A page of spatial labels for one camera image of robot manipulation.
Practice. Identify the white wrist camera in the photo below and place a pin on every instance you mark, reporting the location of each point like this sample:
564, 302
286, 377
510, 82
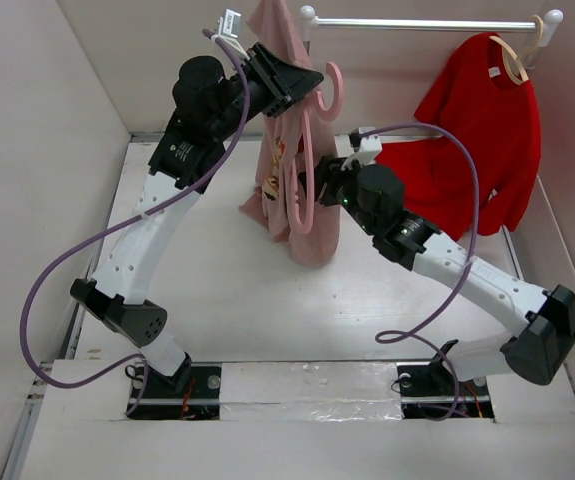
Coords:
366, 147
228, 28

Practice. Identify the red t-shirt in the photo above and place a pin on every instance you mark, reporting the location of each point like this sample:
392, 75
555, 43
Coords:
497, 120

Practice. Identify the silver clothes rack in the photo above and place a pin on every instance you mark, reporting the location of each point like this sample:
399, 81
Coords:
309, 21

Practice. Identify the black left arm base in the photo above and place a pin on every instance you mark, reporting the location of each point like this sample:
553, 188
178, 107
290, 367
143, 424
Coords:
156, 400

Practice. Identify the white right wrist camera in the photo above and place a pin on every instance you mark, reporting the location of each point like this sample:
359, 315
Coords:
366, 147

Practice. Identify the pink t-shirt with print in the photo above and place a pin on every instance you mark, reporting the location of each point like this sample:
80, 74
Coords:
283, 199

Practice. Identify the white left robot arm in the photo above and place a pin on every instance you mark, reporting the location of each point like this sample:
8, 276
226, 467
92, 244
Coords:
209, 108

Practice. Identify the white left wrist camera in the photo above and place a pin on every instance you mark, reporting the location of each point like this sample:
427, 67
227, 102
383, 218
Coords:
228, 28

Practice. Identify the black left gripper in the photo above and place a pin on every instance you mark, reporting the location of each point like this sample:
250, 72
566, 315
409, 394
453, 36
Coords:
281, 81

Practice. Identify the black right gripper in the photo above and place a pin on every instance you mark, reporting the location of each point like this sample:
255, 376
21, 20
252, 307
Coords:
328, 170

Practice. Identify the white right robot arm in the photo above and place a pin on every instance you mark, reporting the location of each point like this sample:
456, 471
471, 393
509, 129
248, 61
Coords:
539, 323

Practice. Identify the pink plastic hanger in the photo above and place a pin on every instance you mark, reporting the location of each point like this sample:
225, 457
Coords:
314, 101

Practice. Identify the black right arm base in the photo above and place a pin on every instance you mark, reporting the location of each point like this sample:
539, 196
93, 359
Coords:
427, 391

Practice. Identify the beige wooden hanger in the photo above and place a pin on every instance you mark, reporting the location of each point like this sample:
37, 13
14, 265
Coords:
512, 61

